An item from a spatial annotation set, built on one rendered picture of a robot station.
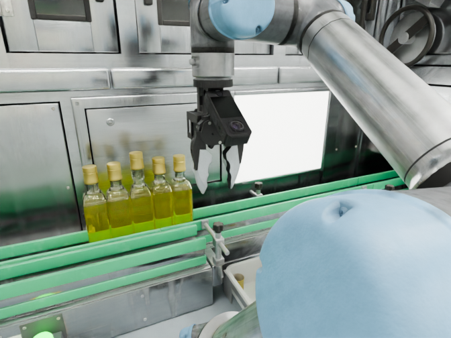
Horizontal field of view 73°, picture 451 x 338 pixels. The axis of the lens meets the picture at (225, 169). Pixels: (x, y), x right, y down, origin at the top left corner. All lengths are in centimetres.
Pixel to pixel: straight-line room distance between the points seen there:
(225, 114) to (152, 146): 51
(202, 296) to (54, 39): 79
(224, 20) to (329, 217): 31
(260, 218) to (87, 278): 53
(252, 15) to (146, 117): 60
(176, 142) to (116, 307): 49
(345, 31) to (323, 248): 32
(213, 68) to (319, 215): 40
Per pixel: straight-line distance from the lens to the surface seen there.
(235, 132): 48
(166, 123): 97
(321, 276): 17
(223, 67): 54
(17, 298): 85
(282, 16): 47
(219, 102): 52
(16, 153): 101
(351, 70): 39
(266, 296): 21
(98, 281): 84
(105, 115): 94
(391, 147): 34
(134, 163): 83
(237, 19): 42
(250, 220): 101
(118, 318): 89
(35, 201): 106
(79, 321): 87
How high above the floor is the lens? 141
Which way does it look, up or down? 19 degrees down
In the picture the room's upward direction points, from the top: straight up
